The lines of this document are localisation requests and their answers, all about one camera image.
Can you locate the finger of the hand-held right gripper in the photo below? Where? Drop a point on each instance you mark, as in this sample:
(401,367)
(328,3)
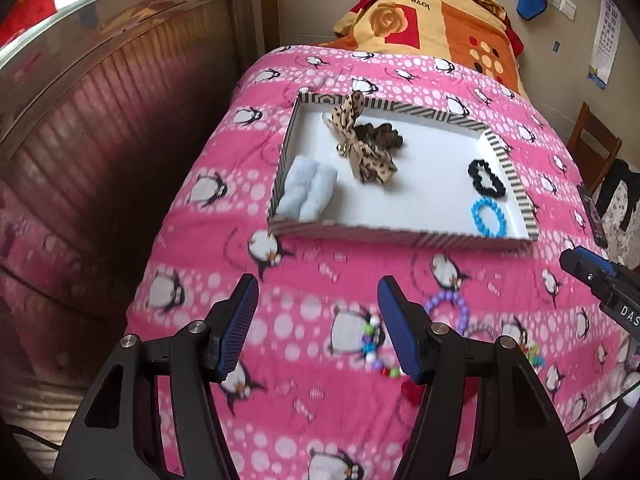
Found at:
(585,262)

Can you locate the orange yellow pillow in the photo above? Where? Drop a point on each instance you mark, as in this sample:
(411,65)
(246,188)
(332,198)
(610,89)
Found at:
(440,15)

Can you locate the black scrunchie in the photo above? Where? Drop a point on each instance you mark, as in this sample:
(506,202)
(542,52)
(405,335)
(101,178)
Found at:
(475,180)

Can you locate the striped cardboard box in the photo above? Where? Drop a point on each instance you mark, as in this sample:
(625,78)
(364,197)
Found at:
(430,180)

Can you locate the red hair bow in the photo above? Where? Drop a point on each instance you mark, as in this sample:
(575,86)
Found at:
(411,391)

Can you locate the brown scrunchie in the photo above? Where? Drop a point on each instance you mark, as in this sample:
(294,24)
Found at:
(382,135)

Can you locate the black garment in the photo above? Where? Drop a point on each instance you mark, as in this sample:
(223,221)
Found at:
(617,180)

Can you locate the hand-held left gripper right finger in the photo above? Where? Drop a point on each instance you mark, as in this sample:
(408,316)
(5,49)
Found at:
(400,335)

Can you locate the white patterned cloth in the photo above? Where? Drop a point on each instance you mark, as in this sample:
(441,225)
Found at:
(622,240)

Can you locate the wooden bed board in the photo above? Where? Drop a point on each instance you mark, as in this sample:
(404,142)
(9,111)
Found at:
(115,135)

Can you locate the pink penguin print blanket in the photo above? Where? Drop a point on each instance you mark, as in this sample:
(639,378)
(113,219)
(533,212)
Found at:
(310,280)

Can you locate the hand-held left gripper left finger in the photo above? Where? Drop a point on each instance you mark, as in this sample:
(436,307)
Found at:
(237,330)

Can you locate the wall calendar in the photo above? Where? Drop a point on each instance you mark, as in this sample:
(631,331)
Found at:
(605,40)

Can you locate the red cloth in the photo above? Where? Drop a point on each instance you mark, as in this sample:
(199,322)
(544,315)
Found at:
(25,5)

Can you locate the white wall switch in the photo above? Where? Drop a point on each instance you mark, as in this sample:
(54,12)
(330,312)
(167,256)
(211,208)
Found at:
(562,2)

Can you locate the light blue fluffy scrunchie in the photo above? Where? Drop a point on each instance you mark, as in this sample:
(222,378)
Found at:
(307,187)

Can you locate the wooden chair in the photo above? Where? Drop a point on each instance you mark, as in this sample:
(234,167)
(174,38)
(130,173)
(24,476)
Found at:
(592,135)

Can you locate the leopard print hair bow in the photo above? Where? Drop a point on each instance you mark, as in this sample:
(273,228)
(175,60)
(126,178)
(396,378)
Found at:
(370,160)

